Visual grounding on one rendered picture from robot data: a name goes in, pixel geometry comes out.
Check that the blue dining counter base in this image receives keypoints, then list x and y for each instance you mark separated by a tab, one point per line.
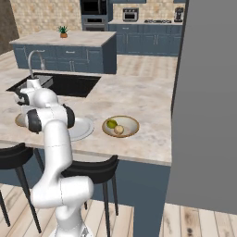
145	188

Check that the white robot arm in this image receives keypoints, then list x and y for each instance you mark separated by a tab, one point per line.
55	145

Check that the black coffee machine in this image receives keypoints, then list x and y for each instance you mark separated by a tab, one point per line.
178	14

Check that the silver toaster oven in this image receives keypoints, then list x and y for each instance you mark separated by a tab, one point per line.
130	14

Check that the black sink basin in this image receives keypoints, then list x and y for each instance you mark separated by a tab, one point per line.
72	84

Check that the small potted green plant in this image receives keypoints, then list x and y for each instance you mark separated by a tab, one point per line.
63	31

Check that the white round plate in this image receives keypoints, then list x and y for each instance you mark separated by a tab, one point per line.
81	128

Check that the black bar stool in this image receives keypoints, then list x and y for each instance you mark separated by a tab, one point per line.
92	171
14	157

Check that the blue kitchen island cupboards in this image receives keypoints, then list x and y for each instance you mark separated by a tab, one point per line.
77	57

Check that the black built-in oven stack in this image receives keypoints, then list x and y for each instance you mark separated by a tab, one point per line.
93	14

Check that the silver curved tap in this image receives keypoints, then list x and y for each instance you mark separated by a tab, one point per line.
31	61

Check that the beige bowl with brown rim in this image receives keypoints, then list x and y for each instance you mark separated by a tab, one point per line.
20	121
131	125

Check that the blue run of base cupboards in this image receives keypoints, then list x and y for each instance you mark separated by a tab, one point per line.
148	38

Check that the tall grey fridge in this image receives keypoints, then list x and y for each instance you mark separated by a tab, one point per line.
206	108

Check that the green round fruit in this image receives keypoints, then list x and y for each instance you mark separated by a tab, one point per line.
111	123

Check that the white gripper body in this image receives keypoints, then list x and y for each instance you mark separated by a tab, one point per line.
33	83

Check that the tan round fruit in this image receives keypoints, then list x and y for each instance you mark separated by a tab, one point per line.
119	130

